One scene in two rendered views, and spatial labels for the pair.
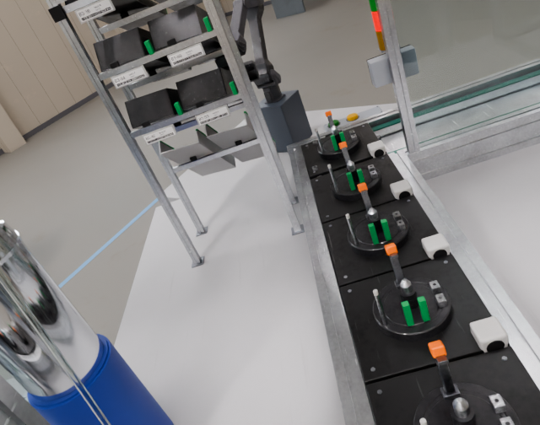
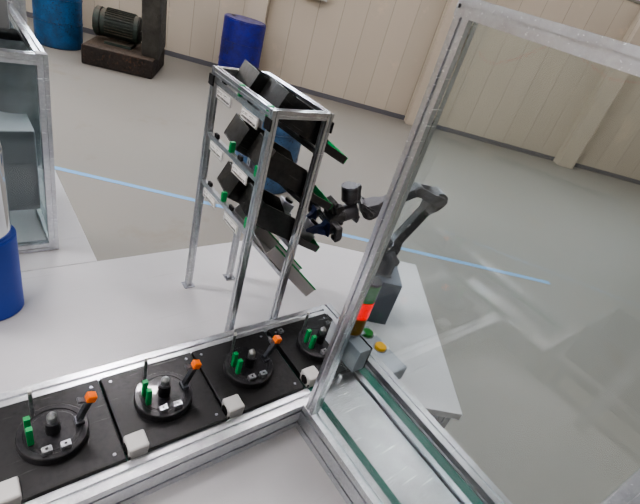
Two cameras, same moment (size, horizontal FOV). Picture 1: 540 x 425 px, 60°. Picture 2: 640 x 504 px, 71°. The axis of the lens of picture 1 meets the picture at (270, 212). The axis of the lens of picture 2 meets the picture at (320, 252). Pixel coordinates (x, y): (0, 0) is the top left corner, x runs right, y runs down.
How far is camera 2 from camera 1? 1.01 m
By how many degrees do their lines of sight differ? 31
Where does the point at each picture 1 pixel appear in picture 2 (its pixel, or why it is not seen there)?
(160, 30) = (257, 145)
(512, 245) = not seen: outside the picture
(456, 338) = (11, 470)
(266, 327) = (101, 348)
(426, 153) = (312, 423)
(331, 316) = (66, 380)
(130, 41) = (241, 133)
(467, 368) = not seen: outside the picture
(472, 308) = (46, 480)
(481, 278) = (93, 487)
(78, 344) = not seen: outside the picture
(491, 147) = (347, 491)
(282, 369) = (52, 368)
